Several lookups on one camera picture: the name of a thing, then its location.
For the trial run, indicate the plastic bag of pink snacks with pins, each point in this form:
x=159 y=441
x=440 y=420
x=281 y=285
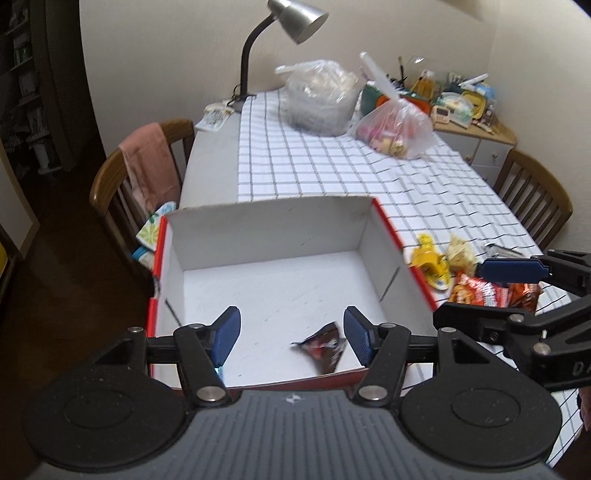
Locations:
x=397 y=129

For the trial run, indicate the white bin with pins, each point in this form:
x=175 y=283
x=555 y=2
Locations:
x=46 y=157

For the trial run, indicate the grey silver wrapper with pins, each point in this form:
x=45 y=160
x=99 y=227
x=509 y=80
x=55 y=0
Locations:
x=501 y=251

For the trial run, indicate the wooden side cabinet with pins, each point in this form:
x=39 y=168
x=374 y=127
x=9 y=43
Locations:
x=489 y=152

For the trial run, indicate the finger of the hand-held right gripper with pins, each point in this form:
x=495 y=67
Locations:
x=508 y=271
x=471 y=321

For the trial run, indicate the floral tissue pack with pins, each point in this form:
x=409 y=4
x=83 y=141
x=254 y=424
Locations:
x=154 y=228

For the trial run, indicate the wooden chair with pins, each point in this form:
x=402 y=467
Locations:
x=108 y=177
x=531 y=161

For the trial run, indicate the pink towel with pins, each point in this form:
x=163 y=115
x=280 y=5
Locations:
x=147 y=161

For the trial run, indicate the white panel with wooden frame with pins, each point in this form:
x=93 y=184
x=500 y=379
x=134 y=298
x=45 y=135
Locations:
x=14 y=207

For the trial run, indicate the white checked tablecloth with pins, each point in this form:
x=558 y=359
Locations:
x=300 y=161

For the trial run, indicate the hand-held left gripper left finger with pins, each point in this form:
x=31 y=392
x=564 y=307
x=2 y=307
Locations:
x=228 y=332

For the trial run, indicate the dark red snack packet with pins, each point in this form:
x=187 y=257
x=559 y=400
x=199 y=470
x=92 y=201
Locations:
x=323 y=348

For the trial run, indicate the beige snack bag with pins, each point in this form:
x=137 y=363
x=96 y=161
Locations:
x=459 y=256

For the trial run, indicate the red checkered snack packet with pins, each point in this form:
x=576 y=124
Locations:
x=482 y=293

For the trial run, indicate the white and red cardboard box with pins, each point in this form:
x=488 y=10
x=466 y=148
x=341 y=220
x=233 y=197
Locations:
x=277 y=286

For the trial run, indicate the green container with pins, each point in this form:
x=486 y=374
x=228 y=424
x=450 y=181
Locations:
x=369 y=99

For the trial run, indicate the brown foil snack packet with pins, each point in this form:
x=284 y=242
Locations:
x=524 y=295

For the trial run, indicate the yellow bin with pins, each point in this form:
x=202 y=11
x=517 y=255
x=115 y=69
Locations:
x=2 y=261

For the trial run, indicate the orange-red snack packet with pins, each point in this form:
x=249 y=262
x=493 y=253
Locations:
x=457 y=290

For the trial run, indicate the small yellow and white packet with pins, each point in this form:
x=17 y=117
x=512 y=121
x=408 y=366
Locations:
x=441 y=279

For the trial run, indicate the yellow foil snack packet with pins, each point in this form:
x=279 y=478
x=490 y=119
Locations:
x=427 y=258

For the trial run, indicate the clear plastic bag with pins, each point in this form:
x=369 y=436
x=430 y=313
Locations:
x=318 y=101

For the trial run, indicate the silver desk lamp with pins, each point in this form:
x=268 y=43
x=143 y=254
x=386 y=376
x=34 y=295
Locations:
x=295 y=16

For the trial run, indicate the yellow tray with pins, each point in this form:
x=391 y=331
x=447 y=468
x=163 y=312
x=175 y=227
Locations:
x=480 y=104

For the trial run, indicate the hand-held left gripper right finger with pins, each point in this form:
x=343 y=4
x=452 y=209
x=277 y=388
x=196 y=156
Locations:
x=358 y=330

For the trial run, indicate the dark bookshelf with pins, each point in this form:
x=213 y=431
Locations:
x=18 y=69

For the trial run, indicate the white kitchen timer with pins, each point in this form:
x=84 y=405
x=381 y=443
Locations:
x=442 y=114

